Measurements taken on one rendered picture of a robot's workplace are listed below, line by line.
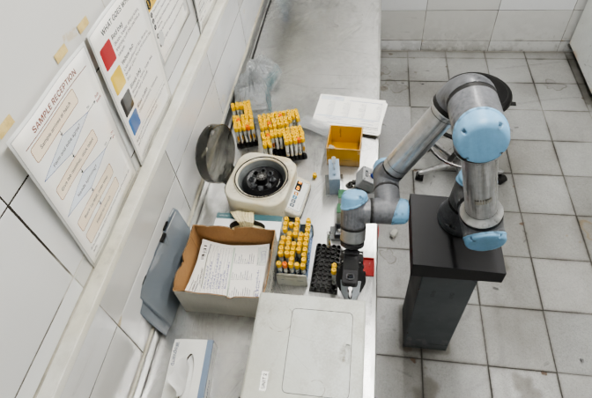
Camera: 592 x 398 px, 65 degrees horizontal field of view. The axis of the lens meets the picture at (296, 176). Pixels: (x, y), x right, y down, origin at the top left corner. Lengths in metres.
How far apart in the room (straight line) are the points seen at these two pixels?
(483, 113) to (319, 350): 0.65
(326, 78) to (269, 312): 1.36
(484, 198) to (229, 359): 0.87
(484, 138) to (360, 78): 1.27
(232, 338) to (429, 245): 0.69
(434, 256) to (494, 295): 1.12
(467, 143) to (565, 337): 1.72
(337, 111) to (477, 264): 0.90
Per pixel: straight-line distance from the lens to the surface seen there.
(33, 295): 1.05
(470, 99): 1.11
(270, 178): 1.71
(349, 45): 2.50
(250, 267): 1.55
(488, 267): 1.60
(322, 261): 1.58
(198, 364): 1.46
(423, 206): 1.67
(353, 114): 2.05
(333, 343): 1.16
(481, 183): 1.24
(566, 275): 2.84
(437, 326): 2.20
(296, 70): 2.34
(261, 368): 1.16
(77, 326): 1.15
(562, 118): 3.65
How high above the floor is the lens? 2.27
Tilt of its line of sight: 49 degrees down
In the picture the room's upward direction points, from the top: 7 degrees counter-clockwise
